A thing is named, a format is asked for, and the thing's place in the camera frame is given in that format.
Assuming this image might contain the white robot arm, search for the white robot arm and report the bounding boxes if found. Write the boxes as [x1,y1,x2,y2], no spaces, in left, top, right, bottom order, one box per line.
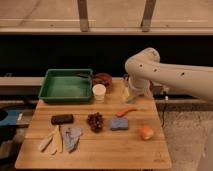
[125,48,213,104]

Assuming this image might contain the orange round fruit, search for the orange round fruit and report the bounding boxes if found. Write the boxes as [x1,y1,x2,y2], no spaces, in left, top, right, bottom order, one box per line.
[139,125,154,140]

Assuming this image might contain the black eraser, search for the black eraser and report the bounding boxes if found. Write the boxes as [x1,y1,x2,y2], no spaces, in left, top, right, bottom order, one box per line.
[51,114,74,125]

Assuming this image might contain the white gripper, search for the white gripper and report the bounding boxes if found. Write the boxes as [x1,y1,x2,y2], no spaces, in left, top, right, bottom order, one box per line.
[122,77,150,103]

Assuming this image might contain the green plastic tray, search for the green plastic tray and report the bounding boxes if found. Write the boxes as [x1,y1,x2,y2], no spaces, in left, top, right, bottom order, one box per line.
[38,69,93,103]

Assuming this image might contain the yellow wooden utensils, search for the yellow wooden utensils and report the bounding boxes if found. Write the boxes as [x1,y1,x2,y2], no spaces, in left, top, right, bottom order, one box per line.
[38,125,63,155]

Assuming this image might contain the blue sponge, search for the blue sponge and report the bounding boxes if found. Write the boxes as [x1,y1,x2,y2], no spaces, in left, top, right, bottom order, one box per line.
[110,118,129,130]

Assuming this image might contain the white paper cup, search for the white paper cup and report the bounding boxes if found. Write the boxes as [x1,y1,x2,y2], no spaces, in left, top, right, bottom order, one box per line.
[92,84,106,101]

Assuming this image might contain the orange carrot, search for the orange carrot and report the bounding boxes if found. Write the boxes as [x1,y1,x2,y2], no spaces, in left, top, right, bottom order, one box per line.
[115,107,137,117]

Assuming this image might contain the blue grey cloth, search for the blue grey cloth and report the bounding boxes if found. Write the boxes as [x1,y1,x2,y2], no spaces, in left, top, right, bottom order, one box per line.
[63,127,82,152]

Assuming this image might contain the brown bowl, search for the brown bowl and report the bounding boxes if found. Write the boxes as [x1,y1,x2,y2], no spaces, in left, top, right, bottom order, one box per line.
[93,73,112,87]

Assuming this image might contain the blue object at left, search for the blue object at left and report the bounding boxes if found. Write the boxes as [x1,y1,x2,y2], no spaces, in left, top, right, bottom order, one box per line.
[0,109,22,126]

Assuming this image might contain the dark red grape bunch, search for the dark red grape bunch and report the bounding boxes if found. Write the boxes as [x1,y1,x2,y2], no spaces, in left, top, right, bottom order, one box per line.
[87,112,104,133]

